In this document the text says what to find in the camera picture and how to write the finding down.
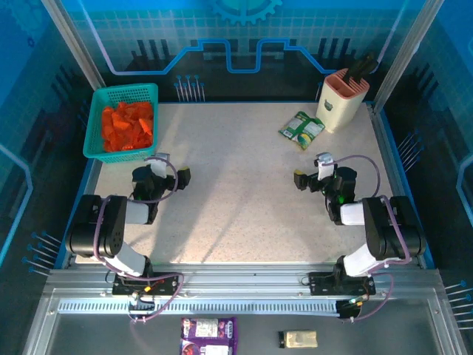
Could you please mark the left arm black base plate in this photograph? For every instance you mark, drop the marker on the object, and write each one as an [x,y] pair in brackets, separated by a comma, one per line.
[166,284]

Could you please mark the aluminium frame post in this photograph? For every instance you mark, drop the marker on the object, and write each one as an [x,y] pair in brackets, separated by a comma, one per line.
[406,51]
[74,44]

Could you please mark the teal plastic basket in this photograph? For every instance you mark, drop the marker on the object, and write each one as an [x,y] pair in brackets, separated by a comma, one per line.
[111,92]

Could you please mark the cream knife block pink top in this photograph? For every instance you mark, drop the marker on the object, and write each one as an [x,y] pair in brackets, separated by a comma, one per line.
[338,105]

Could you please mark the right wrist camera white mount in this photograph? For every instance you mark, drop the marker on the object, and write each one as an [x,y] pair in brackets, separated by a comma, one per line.
[325,168]

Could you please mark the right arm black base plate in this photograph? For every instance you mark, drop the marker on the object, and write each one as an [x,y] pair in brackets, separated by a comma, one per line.
[321,284]

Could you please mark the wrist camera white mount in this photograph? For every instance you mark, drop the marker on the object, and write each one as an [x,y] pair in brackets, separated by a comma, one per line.
[325,168]
[161,166]

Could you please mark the green snack packet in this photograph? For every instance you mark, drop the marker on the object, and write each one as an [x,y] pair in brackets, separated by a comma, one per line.
[301,127]

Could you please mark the orange t-shirt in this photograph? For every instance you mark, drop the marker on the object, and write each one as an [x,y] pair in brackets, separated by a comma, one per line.
[127,125]

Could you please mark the beige packet black end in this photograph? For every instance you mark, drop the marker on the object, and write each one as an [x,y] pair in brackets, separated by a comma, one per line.
[299,339]

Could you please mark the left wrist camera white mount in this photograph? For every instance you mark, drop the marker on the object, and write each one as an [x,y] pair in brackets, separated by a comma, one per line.
[161,166]

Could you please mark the purple snack packet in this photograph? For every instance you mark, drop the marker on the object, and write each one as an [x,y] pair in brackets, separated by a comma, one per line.
[208,334]

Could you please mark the aluminium frame rail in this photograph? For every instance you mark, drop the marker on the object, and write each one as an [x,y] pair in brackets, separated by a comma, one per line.
[240,281]

